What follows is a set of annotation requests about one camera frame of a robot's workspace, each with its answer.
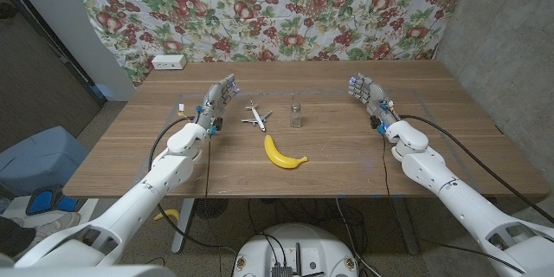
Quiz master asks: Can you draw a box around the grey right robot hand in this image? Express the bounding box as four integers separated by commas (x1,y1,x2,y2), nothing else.
348,73,399,128

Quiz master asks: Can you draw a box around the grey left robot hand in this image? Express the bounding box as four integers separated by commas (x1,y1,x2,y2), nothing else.
195,73,242,131

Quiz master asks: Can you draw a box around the clear glass salt shaker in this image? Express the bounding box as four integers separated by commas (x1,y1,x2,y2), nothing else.
289,102,303,129

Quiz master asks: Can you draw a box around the white toy airplane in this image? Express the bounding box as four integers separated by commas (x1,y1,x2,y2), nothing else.
241,100,274,132

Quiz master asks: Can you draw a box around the yellow toy banana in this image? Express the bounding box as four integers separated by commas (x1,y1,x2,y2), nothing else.
263,134,309,170

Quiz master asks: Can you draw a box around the small yellow floor banana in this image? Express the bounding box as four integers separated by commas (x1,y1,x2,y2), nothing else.
153,208,181,222

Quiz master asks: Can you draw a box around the white power strip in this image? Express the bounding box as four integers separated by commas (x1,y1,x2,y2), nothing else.
151,54,188,71

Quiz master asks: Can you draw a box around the floral fruit print backdrop cloth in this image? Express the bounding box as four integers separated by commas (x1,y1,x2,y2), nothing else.
60,0,475,87

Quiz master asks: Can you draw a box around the round black floor disc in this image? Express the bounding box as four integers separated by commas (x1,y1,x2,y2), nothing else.
194,197,229,220

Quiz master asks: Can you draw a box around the white table leg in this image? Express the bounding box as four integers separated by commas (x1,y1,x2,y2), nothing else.
171,197,196,254

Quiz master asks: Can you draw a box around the grey table leg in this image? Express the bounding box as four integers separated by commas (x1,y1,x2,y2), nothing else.
391,197,420,255

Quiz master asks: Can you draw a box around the white robot torso base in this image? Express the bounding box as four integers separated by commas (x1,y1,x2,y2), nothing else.
232,222,359,277

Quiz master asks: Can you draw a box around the grey-blue plastic bin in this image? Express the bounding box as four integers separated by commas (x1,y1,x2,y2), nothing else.
0,126,90,197

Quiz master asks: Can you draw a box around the grey shoe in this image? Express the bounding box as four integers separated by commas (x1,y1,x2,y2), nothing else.
36,211,82,239

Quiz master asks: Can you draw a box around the blue foot pedal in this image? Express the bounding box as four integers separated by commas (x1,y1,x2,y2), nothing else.
25,184,81,216

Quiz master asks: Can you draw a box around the thin black left wrist cable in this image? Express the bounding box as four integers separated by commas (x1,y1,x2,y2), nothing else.
203,133,213,200

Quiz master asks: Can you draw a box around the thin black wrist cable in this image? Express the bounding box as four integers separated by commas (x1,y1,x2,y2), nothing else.
380,133,406,226
203,133,213,200

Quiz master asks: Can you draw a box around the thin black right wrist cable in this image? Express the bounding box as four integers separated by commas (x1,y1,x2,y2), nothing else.
380,133,406,226

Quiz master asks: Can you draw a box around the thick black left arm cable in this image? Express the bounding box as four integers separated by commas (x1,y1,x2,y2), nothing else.
147,115,237,254

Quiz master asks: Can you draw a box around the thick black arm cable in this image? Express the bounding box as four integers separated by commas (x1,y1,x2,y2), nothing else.
147,115,237,254
400,114,554,225

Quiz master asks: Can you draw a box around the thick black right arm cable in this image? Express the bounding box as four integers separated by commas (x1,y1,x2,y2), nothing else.
400,114,554,225

